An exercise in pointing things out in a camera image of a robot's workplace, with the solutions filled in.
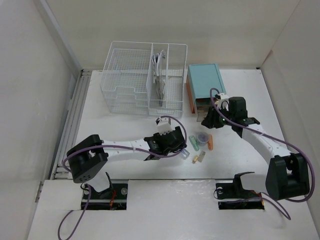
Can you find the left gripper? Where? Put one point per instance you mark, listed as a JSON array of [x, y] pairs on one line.
[[181, 146]]

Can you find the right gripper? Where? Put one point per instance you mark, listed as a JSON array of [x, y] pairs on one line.
[[211, 119]]

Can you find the clear plastic drawer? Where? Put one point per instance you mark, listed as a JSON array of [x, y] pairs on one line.
[[202, 107]]

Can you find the clear blue spray bottle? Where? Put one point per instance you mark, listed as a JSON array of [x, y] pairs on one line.
[[184, 154]]

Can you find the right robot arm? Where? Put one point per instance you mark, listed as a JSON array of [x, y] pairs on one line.
[[289, 174]]

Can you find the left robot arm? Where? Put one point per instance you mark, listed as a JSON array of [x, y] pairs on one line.
[[86, 160]]

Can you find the clear jar of paperclips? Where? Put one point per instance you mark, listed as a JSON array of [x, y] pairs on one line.
[[202, 138]]

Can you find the orange transparent case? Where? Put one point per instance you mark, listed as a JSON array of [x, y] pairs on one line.
[[210, 142]]

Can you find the green transparent case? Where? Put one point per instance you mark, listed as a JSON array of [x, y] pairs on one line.
[[194, 142]]

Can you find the teal orange drawer box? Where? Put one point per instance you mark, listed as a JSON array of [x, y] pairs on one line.
[[200, 79]]

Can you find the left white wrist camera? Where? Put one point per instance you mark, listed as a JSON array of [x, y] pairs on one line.
[[163, 125]]

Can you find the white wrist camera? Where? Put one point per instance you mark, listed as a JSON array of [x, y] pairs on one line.
[[163, 125], [222, 100]]

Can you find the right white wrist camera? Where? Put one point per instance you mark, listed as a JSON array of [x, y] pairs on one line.
[[222, 100]]

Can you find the white wire desk organizer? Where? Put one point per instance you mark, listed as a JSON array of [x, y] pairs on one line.
[[127, 80]]

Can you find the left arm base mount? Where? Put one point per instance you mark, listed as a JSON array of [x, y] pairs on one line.
[[113, 198]]

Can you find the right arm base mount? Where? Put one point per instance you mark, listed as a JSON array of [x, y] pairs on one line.
[[232, 196]]

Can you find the aluminium rail left side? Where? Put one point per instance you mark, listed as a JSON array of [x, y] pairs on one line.
[[71, 125]]

